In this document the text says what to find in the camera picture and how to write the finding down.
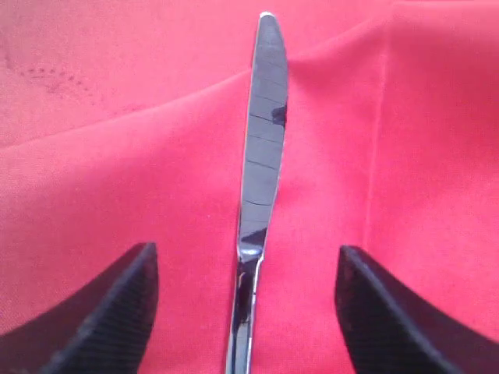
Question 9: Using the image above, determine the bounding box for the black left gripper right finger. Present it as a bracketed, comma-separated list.
[334, 245, 498, 373]

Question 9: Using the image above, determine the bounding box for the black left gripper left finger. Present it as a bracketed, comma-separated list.
[1, 243, 159, 373]

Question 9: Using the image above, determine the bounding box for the silver table knife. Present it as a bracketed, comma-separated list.
[225, 12, 288, 373]

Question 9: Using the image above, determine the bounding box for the red scalloped table cloth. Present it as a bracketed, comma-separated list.
[1, 1, 498, 373]

